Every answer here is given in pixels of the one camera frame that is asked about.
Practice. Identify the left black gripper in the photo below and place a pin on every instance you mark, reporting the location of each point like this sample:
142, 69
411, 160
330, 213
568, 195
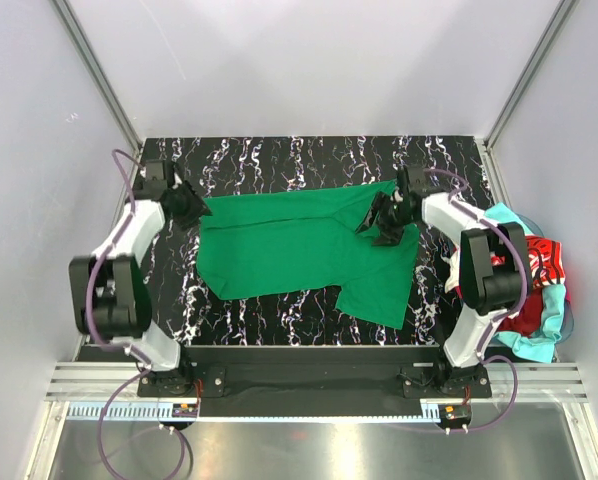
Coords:
183, 204

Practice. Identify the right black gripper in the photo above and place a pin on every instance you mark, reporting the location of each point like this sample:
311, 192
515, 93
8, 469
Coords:
388, 216

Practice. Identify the green t shirt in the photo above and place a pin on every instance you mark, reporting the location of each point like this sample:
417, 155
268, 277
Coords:
276, 243

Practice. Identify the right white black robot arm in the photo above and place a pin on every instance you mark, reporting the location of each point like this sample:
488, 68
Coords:
462, 355

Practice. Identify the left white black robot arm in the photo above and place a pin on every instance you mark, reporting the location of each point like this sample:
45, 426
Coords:
110, 300

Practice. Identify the red coca cola t shirt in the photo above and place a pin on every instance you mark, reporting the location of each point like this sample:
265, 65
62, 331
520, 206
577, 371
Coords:
496, 276

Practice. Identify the dark red t shirt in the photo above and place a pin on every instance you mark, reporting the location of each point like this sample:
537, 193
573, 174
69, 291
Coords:
528, 320

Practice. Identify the turquoise t shirt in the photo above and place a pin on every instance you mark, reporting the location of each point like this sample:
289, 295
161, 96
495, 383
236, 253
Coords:
544, 325

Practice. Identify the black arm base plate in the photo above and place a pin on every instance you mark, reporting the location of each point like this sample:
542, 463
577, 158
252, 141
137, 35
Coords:
334, 402

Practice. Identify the aluminium frame rail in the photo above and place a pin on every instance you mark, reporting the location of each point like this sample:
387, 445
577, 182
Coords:
559, 382

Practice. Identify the white cable duct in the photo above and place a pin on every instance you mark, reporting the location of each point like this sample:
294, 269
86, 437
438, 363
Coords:
179, 413

